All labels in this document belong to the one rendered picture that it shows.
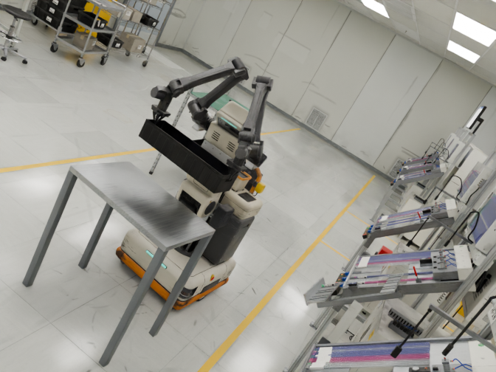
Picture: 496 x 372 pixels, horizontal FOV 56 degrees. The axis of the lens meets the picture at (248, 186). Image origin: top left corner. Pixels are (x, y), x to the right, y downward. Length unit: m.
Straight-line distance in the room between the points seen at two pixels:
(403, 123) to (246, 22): 4.73
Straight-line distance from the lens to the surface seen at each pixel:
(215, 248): 3.25
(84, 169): 2.56
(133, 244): 3.23
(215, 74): 2.64
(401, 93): 11.62
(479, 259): 2.87
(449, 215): 4.35
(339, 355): 2.21
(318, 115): 11.88
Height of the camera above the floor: 1.90
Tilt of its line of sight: 19 degrees down
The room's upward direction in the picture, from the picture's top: 30 degrees clockwise
